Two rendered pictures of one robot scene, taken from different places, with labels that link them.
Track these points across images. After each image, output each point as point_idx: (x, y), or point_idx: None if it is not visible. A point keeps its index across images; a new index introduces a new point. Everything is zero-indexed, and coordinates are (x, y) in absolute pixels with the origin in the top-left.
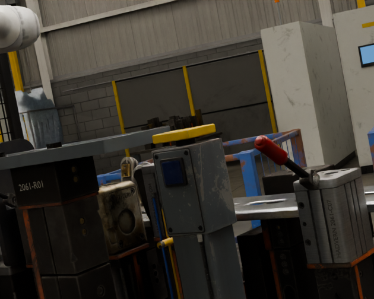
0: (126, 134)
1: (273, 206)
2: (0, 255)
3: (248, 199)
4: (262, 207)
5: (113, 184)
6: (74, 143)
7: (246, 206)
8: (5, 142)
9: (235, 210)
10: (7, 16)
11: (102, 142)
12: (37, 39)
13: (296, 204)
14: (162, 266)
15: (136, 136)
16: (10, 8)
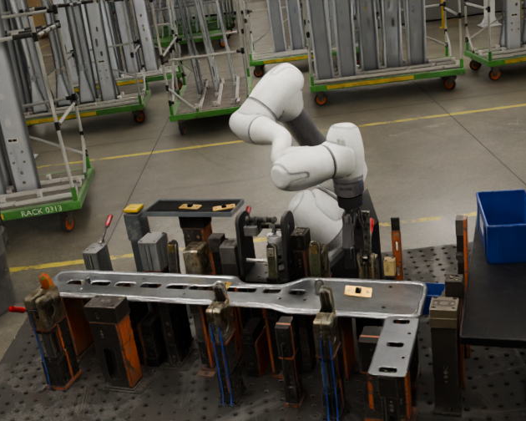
0: (153, 203)
1: (120, 276)
2: (284, 276)
3: (135, 291)
4: (126, 277)
5: (191, 246)
6: (189, 212)
7: (134, 280)
8: (240, 211)
9: (139, 276)
10: (275, 159)
11: (159, 200)
12: (279, 188)
13: (110, 277)
14: (182, 287)
15: (151, 205)
16: (282, 154)
